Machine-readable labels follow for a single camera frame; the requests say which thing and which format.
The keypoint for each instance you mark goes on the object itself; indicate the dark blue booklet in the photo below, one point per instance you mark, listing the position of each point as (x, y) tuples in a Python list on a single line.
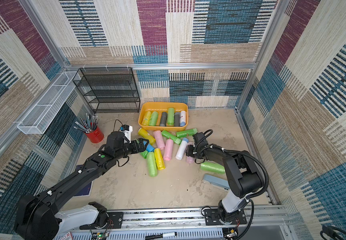
[(86, 191)]

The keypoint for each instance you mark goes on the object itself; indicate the large light green roll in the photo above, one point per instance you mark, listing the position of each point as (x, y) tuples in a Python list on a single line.
[(154, 118)]

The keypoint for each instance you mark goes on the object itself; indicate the red pen cup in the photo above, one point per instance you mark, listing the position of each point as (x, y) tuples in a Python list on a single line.
[(95, 136)]

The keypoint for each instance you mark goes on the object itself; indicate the pink roll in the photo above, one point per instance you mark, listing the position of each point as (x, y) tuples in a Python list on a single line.
[(190, 160), (168, 150), (159, 139)]

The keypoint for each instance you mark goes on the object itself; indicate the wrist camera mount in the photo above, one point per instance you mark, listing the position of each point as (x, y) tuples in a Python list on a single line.
[(127, 130), (200, 139)]

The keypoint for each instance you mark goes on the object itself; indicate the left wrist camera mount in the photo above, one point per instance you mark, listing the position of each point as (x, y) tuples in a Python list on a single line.
[(127, 130)]

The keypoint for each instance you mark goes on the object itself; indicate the yellow plastic storage box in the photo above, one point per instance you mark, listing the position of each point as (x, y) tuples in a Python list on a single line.
[(162, 107)]

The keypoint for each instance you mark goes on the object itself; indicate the blue trash bag roll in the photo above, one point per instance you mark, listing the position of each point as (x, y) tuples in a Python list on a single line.
[(150, 148)]

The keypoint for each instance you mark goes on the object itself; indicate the yellow trash bag roll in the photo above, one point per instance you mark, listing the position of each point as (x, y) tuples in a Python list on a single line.
[(147, 118)]

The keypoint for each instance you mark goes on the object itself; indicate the lower yellow roll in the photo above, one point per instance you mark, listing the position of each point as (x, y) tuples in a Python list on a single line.
[(159, 159)]

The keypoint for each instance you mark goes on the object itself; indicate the yellow roll near box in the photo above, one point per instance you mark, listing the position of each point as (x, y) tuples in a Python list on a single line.
[(145, 134)]

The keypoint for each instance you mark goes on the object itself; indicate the white roll red label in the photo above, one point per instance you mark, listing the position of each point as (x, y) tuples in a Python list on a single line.
[(183, 118)]

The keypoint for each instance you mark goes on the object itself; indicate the lower light green roll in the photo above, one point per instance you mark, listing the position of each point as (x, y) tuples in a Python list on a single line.
[(151, 165)]

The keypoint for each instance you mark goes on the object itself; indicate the plain light green roll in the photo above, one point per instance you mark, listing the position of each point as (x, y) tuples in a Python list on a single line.
[(170, 117)]

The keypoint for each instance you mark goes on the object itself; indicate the grey blue stapler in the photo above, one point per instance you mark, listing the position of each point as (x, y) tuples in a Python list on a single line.
[(216, 182)]

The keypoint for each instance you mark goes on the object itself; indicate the green roll with red label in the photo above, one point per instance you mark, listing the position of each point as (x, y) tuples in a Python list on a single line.
[(186, 133)]

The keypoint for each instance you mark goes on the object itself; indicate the black mesh shelf rack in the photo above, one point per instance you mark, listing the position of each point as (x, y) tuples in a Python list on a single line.
[(108, 90)]

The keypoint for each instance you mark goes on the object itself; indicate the white wire wall basket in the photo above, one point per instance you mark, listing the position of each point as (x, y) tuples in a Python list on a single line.
[(40, 116)]

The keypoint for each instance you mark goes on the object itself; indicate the short green roll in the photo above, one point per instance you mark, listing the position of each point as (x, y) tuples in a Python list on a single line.
[(168, 135)]

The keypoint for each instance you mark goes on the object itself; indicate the black marker pen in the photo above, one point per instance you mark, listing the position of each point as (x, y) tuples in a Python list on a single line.
[(161, 236)]

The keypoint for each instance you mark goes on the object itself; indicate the white roll with blue band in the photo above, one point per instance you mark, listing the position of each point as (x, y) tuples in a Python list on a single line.
[(182, 149)]

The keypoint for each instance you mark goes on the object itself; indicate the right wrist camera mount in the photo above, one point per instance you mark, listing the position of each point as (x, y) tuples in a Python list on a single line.
[(200, 139)]

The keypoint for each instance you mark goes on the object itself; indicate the fat green roll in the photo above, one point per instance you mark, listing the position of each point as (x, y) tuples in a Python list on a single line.
[(212, 167)]

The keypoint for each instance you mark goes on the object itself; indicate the grey trash bag roll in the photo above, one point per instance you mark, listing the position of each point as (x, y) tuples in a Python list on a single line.
[(177, 117)]

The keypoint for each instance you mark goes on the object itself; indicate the green roll with label left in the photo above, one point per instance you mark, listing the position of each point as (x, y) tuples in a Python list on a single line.
[(144, 154)]

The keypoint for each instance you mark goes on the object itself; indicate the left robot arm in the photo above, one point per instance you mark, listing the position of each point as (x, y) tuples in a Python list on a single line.
[(36, 216)]

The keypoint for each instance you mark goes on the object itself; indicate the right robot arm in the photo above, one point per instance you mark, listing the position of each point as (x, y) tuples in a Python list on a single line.
[(246, 176)]

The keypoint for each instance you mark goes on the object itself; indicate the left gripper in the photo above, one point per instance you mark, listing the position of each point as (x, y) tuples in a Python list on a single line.
[(137, 150)]

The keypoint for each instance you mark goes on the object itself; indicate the small dark grey roll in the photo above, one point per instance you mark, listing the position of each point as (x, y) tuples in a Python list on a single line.
[(163, 120)]

